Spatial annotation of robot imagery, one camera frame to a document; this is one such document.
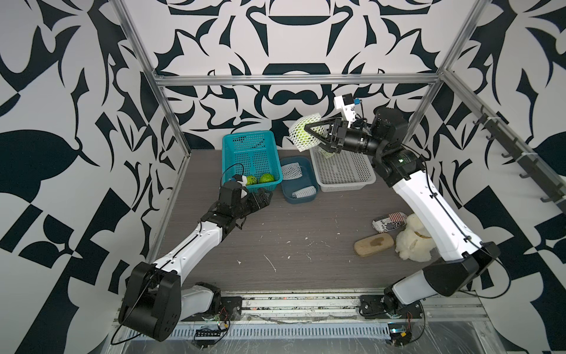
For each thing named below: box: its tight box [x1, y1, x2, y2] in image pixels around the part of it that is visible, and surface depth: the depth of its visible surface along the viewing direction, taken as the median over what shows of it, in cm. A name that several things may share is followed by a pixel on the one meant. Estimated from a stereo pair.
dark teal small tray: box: [280, 156, 320, 205], surface depth 107 cm
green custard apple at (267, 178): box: [259, 173, 275, 183], surface depth 103 cm
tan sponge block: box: [353, 232, 395, 257], surface depth 87 cm
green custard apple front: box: [246, 174, 258, 186], surface depth 101 cm
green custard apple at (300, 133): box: [294, 121, 311, 144], surface depth 56 cm
